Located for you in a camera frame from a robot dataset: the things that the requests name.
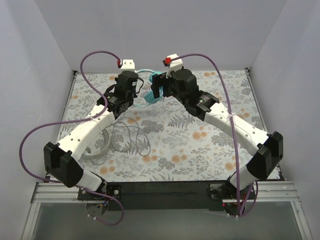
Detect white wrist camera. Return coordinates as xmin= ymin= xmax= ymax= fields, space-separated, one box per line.
xmin=162 ymin=53 xmax=184 ymax=79
xmin=117 ymin=59 xmax=136 ymax=73

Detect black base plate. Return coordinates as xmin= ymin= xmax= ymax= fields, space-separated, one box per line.
xmin=77 ymin=179 xmax=256 ymax=213

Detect grey headphone cable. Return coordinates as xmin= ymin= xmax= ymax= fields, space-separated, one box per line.
xmin=87 ymin=117 xmax=152 ymax=166

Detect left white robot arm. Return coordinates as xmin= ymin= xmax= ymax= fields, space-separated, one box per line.
xmin=43 ymin=71 xmax=139 ymax=200

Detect aluminium frame rail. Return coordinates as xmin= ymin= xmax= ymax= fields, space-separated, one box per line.
xmin=19 ymin=182 xmax=86 ymax=240

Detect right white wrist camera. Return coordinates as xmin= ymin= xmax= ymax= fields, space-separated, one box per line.
xmin=162 ymin=53 xmax=184 ymax=79

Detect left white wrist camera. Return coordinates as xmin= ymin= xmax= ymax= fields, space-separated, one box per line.
xmin=117 ymin=59 xmax=136 ymax=73

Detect teal white headphones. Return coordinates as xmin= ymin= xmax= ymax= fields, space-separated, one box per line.
xmin=133 ymin=69 xmax=163 ymax=109

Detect floral table mat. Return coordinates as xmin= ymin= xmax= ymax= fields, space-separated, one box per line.
xmin=46 ymin=70 xmax=281 ymax=182

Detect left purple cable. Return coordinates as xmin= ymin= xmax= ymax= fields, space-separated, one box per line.
xmin=19 ymin=50 xmax=125 ymax=227

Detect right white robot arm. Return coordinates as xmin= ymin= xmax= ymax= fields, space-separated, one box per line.
xmin=151 ymin=68 xmax=284 ymax=199

